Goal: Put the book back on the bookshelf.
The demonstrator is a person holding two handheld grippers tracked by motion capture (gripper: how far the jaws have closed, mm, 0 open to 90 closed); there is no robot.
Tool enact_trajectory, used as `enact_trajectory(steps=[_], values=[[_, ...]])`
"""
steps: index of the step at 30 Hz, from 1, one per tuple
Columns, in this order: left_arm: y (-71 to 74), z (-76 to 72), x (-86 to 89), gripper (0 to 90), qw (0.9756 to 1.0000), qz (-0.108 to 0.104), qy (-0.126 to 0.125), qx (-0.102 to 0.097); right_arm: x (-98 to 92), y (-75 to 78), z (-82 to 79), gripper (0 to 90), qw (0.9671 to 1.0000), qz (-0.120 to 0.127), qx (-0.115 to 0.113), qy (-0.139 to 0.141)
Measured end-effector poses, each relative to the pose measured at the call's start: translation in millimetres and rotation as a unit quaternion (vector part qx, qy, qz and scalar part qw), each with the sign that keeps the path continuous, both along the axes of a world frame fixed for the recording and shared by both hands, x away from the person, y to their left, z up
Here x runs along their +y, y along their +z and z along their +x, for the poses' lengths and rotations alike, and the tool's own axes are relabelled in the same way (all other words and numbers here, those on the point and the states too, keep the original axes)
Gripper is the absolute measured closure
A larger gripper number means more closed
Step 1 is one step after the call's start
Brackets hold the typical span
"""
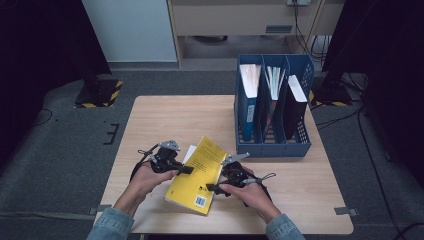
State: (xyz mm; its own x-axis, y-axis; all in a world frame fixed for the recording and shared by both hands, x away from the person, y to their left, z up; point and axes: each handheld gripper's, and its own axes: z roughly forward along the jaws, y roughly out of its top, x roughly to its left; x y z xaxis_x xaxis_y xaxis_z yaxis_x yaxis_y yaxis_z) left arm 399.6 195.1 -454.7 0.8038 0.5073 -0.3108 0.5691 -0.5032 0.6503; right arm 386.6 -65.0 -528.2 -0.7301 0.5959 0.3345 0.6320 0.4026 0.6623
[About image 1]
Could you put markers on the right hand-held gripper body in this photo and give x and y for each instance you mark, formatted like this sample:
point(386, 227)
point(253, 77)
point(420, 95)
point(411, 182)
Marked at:
point(235, 173)

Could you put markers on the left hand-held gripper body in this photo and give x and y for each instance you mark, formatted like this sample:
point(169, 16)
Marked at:
point(165, 158)

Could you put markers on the yellow book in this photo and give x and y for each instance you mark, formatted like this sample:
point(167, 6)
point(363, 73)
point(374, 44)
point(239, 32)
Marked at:
point(196, 180)

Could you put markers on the blue file rack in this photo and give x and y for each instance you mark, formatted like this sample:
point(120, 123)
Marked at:
point(273, 150)

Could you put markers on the thick bright blue book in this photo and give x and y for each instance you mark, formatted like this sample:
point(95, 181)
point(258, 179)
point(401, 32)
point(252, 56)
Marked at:
point(249, 113)

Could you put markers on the black book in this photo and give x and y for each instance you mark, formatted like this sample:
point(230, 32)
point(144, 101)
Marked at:
point(295, 113)

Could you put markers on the illustrated night scene book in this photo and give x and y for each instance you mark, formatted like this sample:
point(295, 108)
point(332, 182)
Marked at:
point(274, 86)

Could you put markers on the person's right hand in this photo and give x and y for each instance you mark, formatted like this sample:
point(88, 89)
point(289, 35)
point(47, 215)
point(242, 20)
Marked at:
point(256, 196)

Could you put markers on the person's left hand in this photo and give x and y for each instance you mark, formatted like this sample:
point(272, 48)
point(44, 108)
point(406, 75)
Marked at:
point(140, 186)

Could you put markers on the grey tape strip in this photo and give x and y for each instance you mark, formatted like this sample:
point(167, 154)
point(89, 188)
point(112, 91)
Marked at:
point(345, 211)
point(98, 210)

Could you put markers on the black yellow striped stand base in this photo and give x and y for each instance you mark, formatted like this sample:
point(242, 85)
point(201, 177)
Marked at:
point(333, 96)
point(100, 95)

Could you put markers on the white panel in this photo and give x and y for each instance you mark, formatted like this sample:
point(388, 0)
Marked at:
point(130, 30)

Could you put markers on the beige cabinet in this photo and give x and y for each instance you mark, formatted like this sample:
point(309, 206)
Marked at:
point(216, 20)

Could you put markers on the grey rectangular grille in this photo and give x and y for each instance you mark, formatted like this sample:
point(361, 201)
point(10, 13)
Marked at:
point(279, 29)

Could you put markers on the black curtain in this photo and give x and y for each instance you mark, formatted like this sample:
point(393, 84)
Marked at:
point(33, 50)
point(393, 40)

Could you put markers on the white power strip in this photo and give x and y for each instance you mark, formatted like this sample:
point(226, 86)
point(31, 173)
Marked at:
point(299, 2)

